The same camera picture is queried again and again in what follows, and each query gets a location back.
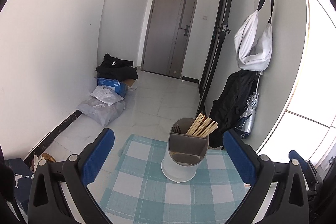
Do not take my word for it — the white sock bundle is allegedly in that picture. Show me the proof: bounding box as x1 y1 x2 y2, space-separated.
32 155 39 173

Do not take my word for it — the black jacket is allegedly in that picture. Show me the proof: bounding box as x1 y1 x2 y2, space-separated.
209 70 258 148

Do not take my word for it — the black clothing pile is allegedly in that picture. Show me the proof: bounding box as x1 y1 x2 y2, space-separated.
95 53 138 82

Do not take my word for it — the grey plastic parcel bag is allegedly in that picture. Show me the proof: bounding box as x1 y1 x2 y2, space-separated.
77 97 125 127

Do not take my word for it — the silver folded umbrella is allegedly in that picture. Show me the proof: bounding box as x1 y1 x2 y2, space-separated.
235 71 264 139

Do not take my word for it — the white grey utensil holder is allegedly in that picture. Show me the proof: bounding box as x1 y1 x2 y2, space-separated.
161 118 209 183

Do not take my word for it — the grey brown door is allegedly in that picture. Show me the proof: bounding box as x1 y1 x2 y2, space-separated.
141 0 197 79

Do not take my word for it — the navy Jordan shoe box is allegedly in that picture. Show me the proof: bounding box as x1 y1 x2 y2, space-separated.
5 158 33 203

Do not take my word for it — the brown shoe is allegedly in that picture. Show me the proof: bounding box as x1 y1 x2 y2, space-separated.
40 153 56 162

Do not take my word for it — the white plastic parcel bag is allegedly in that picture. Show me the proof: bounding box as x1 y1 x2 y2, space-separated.
90 85 124 106

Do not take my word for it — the blue cardboard box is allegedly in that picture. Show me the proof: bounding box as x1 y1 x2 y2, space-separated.
97 78 127 97

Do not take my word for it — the wooden chopstick in holder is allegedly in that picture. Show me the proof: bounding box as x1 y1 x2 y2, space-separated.
186 113 218 138

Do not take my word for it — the white hanging bag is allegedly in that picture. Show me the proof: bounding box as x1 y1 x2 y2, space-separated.
234 0 275 72

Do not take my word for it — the teal plaid table mat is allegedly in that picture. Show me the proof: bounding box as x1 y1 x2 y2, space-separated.
100 134 246 223

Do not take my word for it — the black sliding door frame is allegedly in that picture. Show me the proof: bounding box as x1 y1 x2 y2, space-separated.
197 0 232 115

